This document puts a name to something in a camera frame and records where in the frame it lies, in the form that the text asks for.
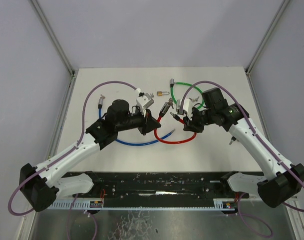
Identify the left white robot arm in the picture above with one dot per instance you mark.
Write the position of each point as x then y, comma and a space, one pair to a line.
43, 183

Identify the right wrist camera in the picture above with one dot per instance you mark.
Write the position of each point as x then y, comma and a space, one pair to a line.
184, 108

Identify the red cable lock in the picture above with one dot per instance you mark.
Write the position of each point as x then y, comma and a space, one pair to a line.
162, 112

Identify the brass padlock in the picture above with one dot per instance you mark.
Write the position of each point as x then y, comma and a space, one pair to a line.
162, 93

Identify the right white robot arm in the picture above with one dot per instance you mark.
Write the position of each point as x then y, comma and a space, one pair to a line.
281, 178

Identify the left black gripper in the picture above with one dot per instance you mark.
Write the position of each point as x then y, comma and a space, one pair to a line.
149, 123

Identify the green lock keys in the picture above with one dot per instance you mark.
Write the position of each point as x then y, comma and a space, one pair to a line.
194, 100

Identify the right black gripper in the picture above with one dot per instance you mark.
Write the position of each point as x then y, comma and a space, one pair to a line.
191, 125

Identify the red lock keys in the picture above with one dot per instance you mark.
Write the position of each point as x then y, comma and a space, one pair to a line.
170, 103

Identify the black head key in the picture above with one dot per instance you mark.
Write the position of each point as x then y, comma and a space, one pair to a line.
231, 141

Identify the blue cable lock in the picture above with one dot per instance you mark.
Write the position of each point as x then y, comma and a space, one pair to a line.
131, 144

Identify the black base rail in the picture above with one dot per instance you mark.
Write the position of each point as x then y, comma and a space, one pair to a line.
162, 190

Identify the green cable lock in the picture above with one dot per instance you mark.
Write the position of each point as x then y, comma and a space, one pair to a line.
198, 104

